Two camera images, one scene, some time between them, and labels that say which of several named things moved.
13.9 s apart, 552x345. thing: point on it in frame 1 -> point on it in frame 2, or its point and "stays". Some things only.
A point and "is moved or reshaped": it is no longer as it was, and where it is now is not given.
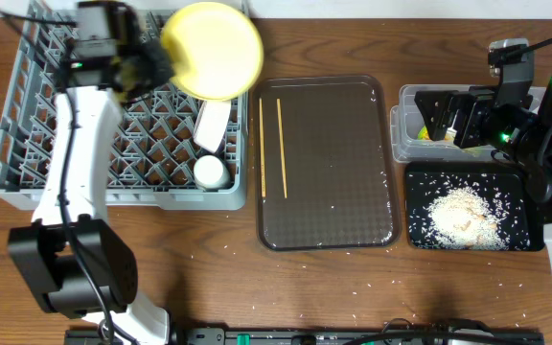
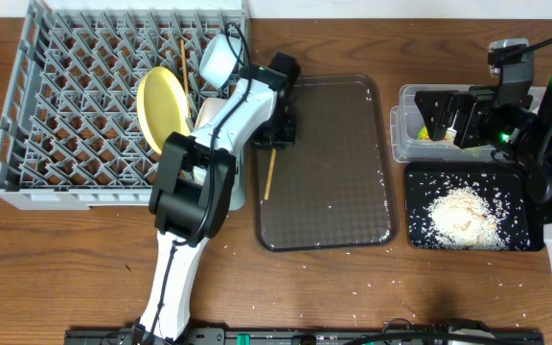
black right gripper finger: [436, 106] stays
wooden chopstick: [282, 152] -> [181, 47]
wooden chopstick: [262, 147] is moved or reshaped
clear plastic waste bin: [411, 138] stays
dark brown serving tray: [323, 164] stays
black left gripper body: [147, 67] -> [282, 132]
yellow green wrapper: [423, 134] stays
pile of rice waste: [463, 219] stays
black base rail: [327, 337] stays
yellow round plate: [217, 50] -> [162, 105]
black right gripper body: [486, 125] stays
